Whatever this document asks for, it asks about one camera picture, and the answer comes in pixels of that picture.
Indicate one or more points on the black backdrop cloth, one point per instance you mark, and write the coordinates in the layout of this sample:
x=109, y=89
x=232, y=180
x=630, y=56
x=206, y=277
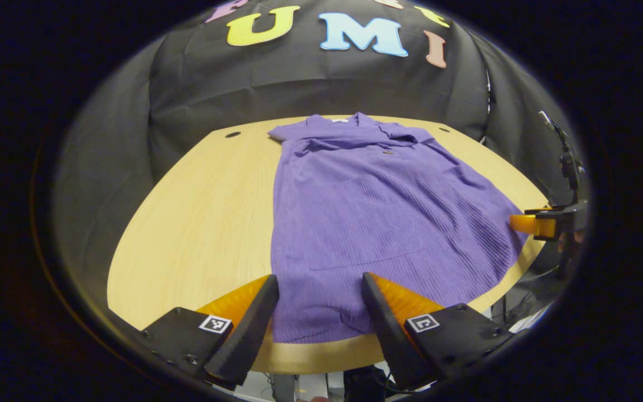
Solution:
x=310, y=84

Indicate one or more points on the grey table leg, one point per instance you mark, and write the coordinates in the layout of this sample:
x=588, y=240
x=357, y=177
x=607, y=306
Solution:
x=283, y=388

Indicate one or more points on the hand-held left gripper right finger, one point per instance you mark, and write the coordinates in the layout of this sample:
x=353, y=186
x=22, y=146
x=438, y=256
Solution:
x=388, y=335

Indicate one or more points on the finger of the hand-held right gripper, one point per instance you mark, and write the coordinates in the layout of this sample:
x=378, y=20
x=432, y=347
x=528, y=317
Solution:
x=545, y=210
x=533, y=226

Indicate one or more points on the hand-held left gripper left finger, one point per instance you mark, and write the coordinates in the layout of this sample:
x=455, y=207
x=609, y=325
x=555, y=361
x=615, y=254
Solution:
x=249, y=335

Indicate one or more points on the purple knit shirt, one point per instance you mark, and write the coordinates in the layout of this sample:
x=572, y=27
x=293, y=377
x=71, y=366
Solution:
x=383, y=223

